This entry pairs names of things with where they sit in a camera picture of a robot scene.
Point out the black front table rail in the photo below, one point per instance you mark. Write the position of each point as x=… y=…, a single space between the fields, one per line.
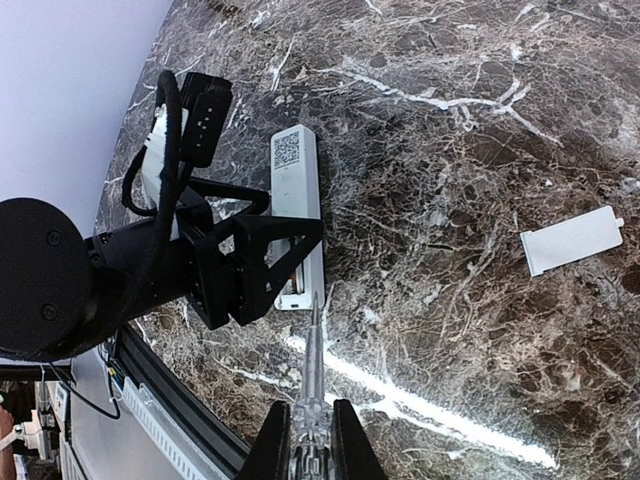
x=137 y=361

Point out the white slotted cable duct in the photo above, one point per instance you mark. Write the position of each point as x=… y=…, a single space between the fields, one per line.
x=179 y=450

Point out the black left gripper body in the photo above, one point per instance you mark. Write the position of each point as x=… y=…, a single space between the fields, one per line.
x=206 y=271

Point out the metal tweezers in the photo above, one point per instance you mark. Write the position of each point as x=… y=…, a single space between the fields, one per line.
x=312 y=415

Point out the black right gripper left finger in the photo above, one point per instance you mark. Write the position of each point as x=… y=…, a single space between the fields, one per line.
x=269 y=457

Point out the white remote control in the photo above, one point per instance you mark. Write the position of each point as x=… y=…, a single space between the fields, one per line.
x=295 y=192

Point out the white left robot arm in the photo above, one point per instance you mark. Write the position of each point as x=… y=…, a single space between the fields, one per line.
x=62 y=294

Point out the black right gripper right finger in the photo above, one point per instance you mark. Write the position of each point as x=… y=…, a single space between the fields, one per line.
x=353 y=455

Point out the white battery cover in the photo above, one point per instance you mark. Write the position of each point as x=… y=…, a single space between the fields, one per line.
x=572 y=240

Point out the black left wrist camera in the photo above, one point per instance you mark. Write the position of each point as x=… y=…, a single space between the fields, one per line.
x=207 y=100

